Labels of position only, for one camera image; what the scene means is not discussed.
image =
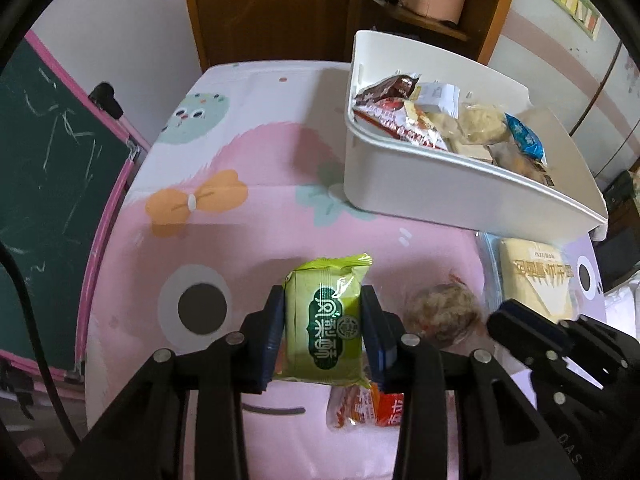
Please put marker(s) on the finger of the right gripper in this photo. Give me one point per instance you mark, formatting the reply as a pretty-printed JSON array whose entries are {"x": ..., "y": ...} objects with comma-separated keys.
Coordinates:
[
  {"x": 599, "y": 349},
  {"x": 532, "y": 339}
]

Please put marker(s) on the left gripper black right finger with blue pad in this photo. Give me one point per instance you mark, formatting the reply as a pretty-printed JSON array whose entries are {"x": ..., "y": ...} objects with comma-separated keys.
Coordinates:
[{"x": 463, "y": 416}]

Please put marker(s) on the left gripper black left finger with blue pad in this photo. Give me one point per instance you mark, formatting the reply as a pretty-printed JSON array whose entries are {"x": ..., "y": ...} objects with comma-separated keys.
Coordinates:
[{"x": 141, "y": 434}]

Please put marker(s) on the green mung bean cake packet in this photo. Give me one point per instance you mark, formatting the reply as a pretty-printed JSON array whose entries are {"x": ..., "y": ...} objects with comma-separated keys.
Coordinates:
[{"x": 323, "y": 328}]

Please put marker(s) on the clear bag beige bread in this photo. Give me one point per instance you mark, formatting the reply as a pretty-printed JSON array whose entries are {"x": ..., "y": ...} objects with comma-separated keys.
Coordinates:
[{"x": 535, "y": 274}]

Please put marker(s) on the round meat floss bun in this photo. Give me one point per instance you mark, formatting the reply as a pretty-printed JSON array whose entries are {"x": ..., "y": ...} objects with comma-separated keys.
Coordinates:
[{"x": 443, "y": 314}]

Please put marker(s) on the orange red snack packet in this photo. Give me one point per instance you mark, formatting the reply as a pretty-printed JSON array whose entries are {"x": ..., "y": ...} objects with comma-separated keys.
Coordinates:
[{"x": 355, "y": 406}]

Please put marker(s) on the blue snack packet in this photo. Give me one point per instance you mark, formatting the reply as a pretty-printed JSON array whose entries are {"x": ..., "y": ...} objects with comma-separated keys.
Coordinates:
[{"x": 525, "y": 139}]

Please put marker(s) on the white plastic storage bin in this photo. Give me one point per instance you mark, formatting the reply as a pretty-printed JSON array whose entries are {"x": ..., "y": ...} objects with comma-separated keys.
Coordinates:
[{"x": 387, "y": 176}]

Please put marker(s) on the sliding wardrobe floral doors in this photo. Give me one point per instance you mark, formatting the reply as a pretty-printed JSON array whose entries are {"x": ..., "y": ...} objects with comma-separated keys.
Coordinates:
[{"x": 590, "y": 83}]

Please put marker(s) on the red white snack packet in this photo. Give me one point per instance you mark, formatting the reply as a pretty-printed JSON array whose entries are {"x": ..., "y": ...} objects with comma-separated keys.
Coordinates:
[{"x": 403, "y": 121}]

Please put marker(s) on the pink cartoon tablecloth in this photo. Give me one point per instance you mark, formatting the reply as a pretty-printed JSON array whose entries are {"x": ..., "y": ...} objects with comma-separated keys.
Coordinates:
[{"x": 245, "y": 183}]

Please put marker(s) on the dark brown snack packet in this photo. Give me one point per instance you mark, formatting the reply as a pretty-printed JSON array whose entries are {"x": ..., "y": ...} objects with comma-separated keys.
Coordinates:
[{"x": 397, "y": 86}]

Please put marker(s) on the wooden corner shelf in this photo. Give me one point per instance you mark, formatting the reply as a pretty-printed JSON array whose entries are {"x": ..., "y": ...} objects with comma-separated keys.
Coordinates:
[{"x": 467, "y": 27}]

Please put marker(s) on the brown wooden door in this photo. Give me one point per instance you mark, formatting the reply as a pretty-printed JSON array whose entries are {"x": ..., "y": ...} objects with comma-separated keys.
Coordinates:
[{"x": 229, "y": 31}]

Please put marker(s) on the green chalkboard pink frame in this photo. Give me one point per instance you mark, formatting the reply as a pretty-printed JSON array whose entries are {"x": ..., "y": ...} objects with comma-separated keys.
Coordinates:
[{"x": 65, "y": 166}]

